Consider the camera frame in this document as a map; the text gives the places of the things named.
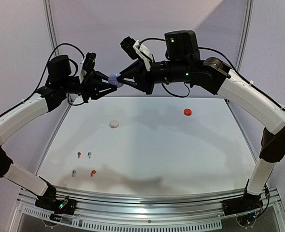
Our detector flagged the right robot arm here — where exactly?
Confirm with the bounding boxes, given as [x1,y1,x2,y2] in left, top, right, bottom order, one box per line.
[118,30,285,211]

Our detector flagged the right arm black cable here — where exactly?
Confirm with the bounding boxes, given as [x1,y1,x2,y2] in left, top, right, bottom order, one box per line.
[137,37,285,155]

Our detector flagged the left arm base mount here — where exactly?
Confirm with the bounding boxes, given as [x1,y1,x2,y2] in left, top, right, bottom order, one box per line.
[35,196,78,215]

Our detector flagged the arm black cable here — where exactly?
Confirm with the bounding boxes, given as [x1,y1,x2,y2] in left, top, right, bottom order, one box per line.
[21,43,87,107]
[137,37,285,155]

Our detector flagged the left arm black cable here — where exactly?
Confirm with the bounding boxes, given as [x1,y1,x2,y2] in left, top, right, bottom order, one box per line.
[21,43,87,107]

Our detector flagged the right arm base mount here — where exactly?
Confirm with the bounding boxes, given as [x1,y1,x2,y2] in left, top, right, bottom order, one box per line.
[222,195,263,216]

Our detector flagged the aluminium front rail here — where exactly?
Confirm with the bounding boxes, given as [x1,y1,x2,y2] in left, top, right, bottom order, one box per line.
[10,188,285,232]

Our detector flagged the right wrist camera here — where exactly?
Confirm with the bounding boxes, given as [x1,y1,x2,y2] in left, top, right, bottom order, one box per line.
[120,36,154,72]

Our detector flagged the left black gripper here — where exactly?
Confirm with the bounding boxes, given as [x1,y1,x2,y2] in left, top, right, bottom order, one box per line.
[60,68,119,103]

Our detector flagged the right aluminium corner post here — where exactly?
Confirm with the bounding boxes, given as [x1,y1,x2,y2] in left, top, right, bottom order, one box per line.
[229,0,254,71]

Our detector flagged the purple charging case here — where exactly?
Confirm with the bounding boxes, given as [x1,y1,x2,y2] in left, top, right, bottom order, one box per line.
[108,73,124,88]

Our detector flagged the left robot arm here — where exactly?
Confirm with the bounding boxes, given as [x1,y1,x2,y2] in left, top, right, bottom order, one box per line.
[0,53,117,210]

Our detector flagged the aluminium corner post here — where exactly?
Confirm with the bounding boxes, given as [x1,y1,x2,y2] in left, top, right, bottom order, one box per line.
[43,0,60,58]
[229,0,254,71]

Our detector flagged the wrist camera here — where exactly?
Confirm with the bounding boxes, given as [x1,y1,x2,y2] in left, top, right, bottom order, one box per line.
[120,36,154,72]
[79,52,96,83]

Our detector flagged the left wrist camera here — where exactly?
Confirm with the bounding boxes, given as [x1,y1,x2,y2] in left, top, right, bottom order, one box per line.
[79,52,96,83]

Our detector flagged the left aluminium corner post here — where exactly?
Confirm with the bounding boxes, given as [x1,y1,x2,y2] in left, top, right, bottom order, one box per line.
[43,0,60,58]

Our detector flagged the red charging case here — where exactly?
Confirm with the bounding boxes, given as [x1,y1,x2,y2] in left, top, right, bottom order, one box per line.
[184,109,192,116]

